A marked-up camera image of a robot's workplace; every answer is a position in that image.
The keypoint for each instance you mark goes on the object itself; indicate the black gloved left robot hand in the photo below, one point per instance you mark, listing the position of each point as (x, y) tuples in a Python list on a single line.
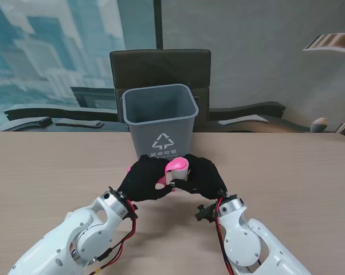
[(141, 180)]

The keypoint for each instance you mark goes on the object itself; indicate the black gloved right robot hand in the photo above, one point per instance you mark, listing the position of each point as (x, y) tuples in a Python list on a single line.
[(204, 177)]

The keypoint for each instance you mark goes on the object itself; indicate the white lint roller refill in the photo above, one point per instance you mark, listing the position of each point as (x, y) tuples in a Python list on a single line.
[(179, 174)]

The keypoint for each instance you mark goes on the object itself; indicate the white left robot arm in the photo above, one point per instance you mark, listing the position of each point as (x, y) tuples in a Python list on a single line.
[(75, 240)]

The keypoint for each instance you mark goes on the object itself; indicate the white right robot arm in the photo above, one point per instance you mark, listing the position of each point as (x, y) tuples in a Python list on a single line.
[(244, 243)]

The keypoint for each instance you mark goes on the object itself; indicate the grey plastic waste bin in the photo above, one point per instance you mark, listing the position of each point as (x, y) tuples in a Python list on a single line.
[(161, 137)]

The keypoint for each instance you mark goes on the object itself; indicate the white paper sheet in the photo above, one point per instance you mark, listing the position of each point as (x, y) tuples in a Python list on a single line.
[(242, 119)]

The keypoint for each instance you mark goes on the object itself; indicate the dark paper stack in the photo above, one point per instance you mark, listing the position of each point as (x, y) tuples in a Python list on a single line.
[(78, 124)]

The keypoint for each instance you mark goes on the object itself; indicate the black curved desk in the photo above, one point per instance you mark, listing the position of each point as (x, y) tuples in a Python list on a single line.
[(75, 114)]

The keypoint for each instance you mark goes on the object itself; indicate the black office chair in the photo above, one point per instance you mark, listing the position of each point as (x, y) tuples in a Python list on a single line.
[(161, 68)]

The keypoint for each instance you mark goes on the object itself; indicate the small black desk object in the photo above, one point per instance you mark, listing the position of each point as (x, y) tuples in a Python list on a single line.
[(43, 121)]

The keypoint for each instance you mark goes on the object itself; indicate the brown curved wooden board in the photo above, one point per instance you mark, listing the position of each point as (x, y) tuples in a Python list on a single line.
[(333, 43)]

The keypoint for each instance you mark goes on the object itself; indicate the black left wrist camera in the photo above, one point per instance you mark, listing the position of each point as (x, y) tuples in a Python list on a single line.
[(132, 212)]

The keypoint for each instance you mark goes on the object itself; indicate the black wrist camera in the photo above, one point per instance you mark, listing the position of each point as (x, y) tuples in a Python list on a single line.
[(132, 212), (204, 213)]

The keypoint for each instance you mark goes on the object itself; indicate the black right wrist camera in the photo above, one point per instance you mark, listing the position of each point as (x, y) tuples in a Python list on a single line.
[(204, 213)]

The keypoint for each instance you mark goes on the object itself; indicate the black window post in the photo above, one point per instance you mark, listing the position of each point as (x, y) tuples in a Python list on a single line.
[(158, 24)]

